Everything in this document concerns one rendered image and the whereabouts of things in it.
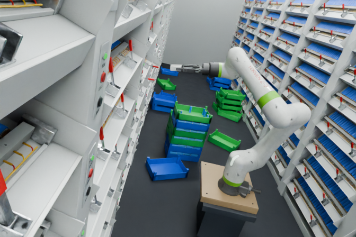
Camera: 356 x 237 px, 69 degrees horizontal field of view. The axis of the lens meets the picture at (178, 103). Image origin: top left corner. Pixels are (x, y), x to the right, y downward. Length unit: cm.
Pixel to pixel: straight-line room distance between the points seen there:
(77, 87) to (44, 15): 11
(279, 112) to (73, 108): 107
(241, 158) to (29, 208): 131
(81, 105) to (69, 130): 5
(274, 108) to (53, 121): 109
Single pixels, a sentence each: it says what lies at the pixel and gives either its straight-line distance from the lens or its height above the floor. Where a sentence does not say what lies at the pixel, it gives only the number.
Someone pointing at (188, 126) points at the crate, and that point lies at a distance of 221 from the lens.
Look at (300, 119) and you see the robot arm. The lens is 145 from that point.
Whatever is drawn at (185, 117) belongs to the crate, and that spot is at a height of 43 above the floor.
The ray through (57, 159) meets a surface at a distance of 42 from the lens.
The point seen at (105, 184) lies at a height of 69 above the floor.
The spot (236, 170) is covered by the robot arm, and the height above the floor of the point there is 50.
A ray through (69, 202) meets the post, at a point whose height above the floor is 96.
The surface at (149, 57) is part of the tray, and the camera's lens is 180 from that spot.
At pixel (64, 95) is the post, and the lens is 40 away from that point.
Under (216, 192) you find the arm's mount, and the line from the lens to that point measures 165.
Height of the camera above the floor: 132
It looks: 22 degrees down
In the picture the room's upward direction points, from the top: 14 degrees clockwise
